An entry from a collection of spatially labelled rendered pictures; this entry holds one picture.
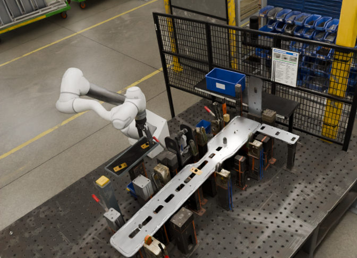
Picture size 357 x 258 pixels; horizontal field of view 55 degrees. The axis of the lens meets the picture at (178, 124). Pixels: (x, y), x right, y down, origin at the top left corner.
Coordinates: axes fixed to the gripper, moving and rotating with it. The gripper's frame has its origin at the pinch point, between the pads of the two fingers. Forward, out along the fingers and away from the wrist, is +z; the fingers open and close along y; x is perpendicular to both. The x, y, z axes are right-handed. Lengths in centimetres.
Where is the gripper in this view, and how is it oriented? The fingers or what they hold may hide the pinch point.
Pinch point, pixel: (146, 140)
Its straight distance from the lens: 229.5
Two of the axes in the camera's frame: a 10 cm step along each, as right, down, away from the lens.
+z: 1.3, 7.8, 6.1
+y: 5.6, 4.5, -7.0
